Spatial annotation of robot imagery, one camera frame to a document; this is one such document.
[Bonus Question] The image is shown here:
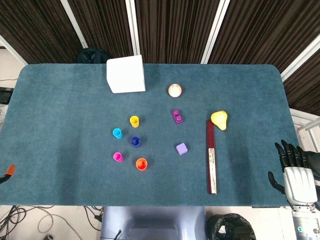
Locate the white box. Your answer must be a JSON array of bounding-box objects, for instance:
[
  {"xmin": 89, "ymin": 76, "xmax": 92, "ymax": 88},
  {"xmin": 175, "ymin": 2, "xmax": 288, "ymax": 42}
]
[{"xmin": 106, "ymin": 54, "xmax": 147, "ymax": 94}]

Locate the purple two-stud toy brick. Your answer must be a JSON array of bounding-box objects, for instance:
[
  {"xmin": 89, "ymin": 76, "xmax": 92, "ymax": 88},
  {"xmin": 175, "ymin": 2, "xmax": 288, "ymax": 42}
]
[{"xmin": 171, "ymin": 108, "xmax": 185, "ymax": 125}]

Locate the yellow toy pear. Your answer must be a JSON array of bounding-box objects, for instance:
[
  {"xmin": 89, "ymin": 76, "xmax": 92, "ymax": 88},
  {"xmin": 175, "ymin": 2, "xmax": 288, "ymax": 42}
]
[{"xmin": 210, "ymin": 110, "xmax": 229, "ymax": 131}]

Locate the white partition post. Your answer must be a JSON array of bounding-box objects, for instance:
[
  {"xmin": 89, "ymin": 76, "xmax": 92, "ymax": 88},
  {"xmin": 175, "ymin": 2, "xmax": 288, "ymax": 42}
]
[
  {"xmin": 59, "ymin": 0, "xmax": 88, "ymax": 49},
  {"xmin": 280, "ymin": 39, "xmax": 320, "ymax": 82},
  {"xmin": 0, "ymin": 34, "xmax": 28, "ymax": 66},
  {"xmin": 200, "ymin": 0, "xmax": 231, "ymax": 65},
  {"xmin": 125, "ymin": 0, "xmax": 141, "ymax": 56}
]

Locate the black desk device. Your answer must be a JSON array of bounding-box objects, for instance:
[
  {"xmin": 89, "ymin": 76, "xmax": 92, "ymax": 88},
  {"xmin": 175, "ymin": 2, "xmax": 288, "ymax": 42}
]
[{"xmin": 0, "ymin": 86, "xmax": 15, "ymax": 105}]

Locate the yellow plastic cup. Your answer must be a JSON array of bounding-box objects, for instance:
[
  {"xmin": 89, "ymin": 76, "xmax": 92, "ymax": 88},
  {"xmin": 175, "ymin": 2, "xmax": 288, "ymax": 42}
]
[{"xmin": 129, "ymin": 115, "xmax": 140, "ymax": 129}]

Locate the dark blue plastic cup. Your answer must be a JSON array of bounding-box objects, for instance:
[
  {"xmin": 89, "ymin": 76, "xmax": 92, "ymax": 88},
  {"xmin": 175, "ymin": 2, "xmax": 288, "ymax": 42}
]
[{"xmin": 130, "ymin": 135, "xmax": 142, "ymax": 149}]

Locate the white metal rack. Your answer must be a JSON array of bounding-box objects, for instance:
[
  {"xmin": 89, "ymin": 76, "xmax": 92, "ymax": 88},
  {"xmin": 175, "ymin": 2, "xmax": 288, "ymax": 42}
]
[{"xmin": 289, "ymin": 108, "xmax": 320, "ymax": 146}]

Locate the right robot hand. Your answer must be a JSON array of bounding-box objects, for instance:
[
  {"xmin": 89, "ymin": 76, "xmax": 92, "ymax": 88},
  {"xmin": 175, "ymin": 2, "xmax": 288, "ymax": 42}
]
[{"xmin": 267, "ymin": 139, "xmax": 320, "ymax": 206}]

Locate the black plug cable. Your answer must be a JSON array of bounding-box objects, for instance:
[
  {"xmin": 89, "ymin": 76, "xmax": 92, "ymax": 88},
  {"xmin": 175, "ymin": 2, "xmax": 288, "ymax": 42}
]
[{"xmin": 83, "ymin": 205, "xmax": 105, "ymax": 223}]

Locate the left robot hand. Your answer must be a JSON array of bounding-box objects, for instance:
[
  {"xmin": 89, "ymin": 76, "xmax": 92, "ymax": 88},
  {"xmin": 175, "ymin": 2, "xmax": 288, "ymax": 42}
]
[{"xmin": 0, "ymin": 164, "xmax": 16, "ymax": 185}]

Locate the beige egg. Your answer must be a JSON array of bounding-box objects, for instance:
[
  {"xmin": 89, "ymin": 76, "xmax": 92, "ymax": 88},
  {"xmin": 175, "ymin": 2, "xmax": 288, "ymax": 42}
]
[{"xmin": 168, "ymin": 83, "xmax": 183, "ymax": 98}]

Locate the black floor cable bundle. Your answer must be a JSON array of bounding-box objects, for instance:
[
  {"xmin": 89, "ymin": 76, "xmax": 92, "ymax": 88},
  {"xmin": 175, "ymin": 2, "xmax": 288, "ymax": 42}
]
[{"xmin": 0, "ymin": 205, "xmax": 55, "ymax": 240}]

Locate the black chair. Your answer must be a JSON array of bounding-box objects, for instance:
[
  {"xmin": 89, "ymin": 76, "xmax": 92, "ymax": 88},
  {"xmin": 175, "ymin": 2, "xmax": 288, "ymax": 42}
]
[{"xmin": 76, "ymin": 47, "xmax": 108, "ymax": 65}]

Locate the teal carpet table mat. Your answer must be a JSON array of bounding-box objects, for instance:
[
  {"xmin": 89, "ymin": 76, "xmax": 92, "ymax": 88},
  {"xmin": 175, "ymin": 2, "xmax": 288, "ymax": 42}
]
[{"xmin": 0, "ymin": 63, "xmax": 313, "ymax": 208}]

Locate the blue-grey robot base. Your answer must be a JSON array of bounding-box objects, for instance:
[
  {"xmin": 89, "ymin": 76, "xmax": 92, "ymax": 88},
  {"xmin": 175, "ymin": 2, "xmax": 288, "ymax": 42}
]
[{"xmin": 100, "ymin": 205, "xmax": 207, "ymax": 240}]

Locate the lavender cube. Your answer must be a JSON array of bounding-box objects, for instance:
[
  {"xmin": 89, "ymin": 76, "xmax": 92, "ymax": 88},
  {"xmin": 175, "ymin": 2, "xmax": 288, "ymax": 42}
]
[{"xmin": 175, "ymin": 142, "xmax": 189, "ymax": 156}]

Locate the orange plastic cup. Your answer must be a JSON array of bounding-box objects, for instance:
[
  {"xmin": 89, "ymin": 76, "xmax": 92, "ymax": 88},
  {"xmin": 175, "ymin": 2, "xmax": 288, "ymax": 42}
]
[{"xmin": 135, "ymin": 157, "xmax": 149, "ymax": 172}]

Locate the black trash bag bin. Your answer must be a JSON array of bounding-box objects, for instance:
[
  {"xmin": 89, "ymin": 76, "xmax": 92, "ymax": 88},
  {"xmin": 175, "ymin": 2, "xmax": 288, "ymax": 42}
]
[{"xmin": 206, "ymin": 212, "xmax": 256, "ymax": 240}]

